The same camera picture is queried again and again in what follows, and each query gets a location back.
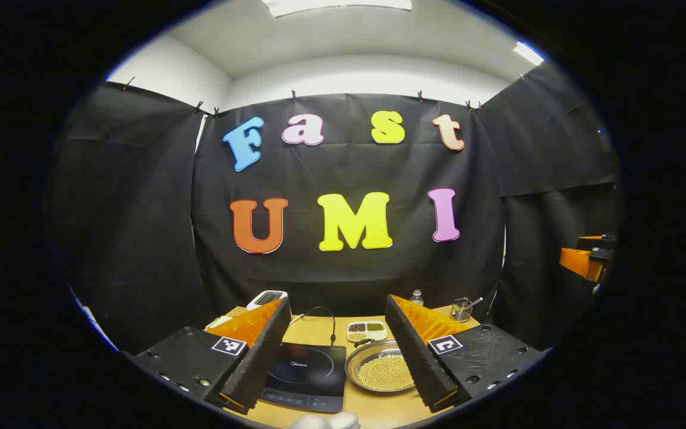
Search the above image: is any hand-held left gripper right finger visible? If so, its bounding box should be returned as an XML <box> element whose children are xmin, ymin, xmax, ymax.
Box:
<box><xmin>385</xmin><ymin>294</ymin><xmax>549</xmax><ymax>414</ymax></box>

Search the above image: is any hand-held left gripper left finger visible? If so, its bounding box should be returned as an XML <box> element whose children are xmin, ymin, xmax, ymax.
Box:
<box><xmin>130</xmin><ymin>297</ymin><xmax>292</xmax><ymax>416</ymax></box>

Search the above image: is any black induction cooktop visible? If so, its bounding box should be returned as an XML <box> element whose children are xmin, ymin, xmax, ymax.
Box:
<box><xmin>260</xmin><ymin>343</ymin><xmax>348</xmax><ymax>414</ymax></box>

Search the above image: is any stainless steel pot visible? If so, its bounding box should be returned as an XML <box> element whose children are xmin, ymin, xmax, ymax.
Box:
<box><xmin>345</xmin><ymin>338</ymin><xmax>420</xmax><ymax>395</ymax></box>

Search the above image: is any large pile of soybeans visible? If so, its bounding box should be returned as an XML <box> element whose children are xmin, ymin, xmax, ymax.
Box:
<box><xmin>357</xmin><ymin>356</ymin><xmax>414</xmax><ymax>392</ymax></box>

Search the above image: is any white divided tray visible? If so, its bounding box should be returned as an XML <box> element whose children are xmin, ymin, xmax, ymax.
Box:
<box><xmin>346</xmin><ymin>321</ymin><xmax>388</xmax><ymax>342</ymax></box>

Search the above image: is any white toaster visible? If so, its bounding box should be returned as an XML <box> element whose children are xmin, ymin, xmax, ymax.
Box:
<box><xmin>247</xmin><ymin>290</ymin><xmax>289</xmax><ymax>312</ymax></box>

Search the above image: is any ceiling light panel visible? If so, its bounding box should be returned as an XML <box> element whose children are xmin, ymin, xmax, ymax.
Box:
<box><xmin>513</xmin><ymin>41</ymin><xmax>545</xmax><ymax>66</ymax></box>
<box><xmin>261</xmin><ymin>0</ymin><xmax>413</xmax><ymax>18</ymax></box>

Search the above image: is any metal wire holder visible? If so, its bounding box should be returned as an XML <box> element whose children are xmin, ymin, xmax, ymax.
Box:
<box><xmin>450</xmin><ymin>297</ymin><xmax>475</xmax><ymax>323</ymax></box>

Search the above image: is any black power cable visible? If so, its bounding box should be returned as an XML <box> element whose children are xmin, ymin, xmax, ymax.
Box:
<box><xmin>303</xmin><ymin>305</ymin><xmax>338</xmax><ymax>347</ymax></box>

